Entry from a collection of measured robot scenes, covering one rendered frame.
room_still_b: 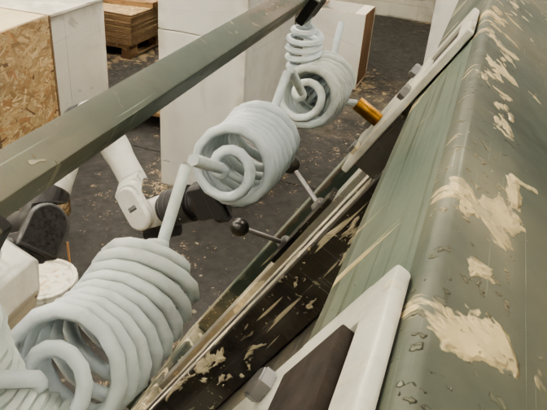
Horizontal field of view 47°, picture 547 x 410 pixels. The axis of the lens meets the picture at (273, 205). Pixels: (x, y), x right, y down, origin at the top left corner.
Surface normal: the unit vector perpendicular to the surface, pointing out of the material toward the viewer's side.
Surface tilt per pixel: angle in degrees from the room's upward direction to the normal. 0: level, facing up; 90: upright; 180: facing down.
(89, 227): 0
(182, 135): 90
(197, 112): 90
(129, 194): 77
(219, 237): 0
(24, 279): 68
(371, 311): 59
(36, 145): 31
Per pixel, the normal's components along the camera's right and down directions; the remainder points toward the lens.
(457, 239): 0.54, -0.63
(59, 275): 0.07, -0.86
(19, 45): 0.95, 0.21
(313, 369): -0.77, -0.63
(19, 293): 0.90, -0.11
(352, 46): -0.35, 0.45
